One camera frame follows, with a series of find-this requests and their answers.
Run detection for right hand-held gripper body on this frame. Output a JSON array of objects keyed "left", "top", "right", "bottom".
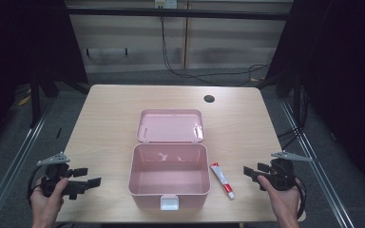
[{"left": 259, "top": 150, "right": 314, "bottom": 192}]

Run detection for black metal stand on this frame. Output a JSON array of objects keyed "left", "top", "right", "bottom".
[
  {"left": 276, "top": 70, "right": 305, "bottom": 129},
  {"left": 29, "top": 69, "right": 60, "bottom": 129}
]

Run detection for yellow floor tape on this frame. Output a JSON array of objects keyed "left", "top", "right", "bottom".
[{"left": 17, "top": 94, "right": 32, "bottom": 107}]

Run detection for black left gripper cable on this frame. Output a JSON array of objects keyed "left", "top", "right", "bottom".
[{"left": 27, "top": 165, "right": 47, "bottom": 207}]

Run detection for person's left hand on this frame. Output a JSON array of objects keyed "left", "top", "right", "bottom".
[{"left": 29, "top": 177, "right": 69, "bottom": 228}]

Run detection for pink plastic box with lid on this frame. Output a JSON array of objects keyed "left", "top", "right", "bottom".
[{"left": 127, "top": 108, "right": 212, "bottom": 212}]

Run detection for aluminium floor rail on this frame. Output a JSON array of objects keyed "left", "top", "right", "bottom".
[
  {"left": 279, "top": 100, "right": 356, "bottom": 228},
  {"left": 0, "top": 105, "right": 55, "bottom": 228}
]

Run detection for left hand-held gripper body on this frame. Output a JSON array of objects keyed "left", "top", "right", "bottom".
[{"left": 36, "top": 151, "right": 90, "bottom": 200}]

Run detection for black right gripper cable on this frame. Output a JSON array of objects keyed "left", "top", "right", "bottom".
[{"left": 294, "top": 178, "right": 308, "bottom": 220}]

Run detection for white and red ointment tube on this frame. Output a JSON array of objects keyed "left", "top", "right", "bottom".
[{"left": 209, "top": 161, "right": 236, "bottom": 200}]

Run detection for white wall socket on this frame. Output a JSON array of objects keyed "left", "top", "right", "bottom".
[{"left": 154, "top": 0, "right": 179, "bottom": 10}]

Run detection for black curtain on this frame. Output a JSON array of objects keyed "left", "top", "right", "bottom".
[
  {"left": 265, "top": 0, "right": 365, "bottom": 194},
  {"left": 0, "top": 0, "right": 89, "bottom": 156}
]

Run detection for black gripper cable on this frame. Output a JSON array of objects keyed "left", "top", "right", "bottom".
[
  {"left": 27, "top": 165, "right": 47, "bottom": 207},
  {"left": 294, "top": 178, "right": 308, "bottom": 220}
]

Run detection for black floor cables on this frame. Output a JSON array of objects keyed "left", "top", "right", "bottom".
[{"left": 277, "top": 125, "right": 305, "bottom": 150}]

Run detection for black wall cable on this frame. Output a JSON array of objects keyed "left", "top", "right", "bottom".
[{"left": 160, "top": 16, "right": 271, "bottom": 87}]

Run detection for person's right hand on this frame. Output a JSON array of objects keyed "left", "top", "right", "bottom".
[{"left": 257, "top": 175, "right": 302, "bottom": 228}]

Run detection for black horizontal bar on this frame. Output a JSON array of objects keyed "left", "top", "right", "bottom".
[{"left": 66, "top": 7, "right": 294, "bottom": 21}]

